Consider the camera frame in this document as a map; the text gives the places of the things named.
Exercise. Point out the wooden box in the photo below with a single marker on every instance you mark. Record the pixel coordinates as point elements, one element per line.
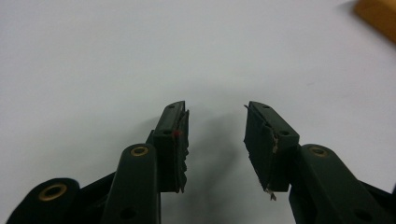
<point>378,14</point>

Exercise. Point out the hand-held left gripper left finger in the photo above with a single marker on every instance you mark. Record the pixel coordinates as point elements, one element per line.
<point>169,149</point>

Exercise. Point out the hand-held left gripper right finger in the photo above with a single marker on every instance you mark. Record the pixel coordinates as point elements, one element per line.
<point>264,149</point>

